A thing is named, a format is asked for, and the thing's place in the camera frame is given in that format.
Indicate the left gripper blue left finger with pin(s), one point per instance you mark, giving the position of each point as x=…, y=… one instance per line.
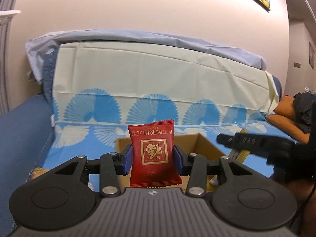
x=127, y=159

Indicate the red square snack packet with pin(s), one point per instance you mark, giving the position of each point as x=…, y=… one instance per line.
x=153, y=159

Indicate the grey-blue sheet on backrest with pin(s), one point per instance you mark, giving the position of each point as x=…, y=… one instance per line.
x=37, y=48

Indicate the orange cushion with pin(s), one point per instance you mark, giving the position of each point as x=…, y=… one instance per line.
x=283, y=118

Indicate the brown cardboard box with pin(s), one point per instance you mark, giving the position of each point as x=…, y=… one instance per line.
x=192, y=143

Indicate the grey curtain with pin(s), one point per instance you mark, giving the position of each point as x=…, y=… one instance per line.
x=5, y=31

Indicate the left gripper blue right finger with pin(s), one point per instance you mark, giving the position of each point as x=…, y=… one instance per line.
x=180, y=160

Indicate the black cloth on cushion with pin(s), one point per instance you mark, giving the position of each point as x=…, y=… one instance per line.
x=302, y=105

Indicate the blue fan-pattern sofa cover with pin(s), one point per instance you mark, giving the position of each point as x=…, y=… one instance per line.
x=160, y=98

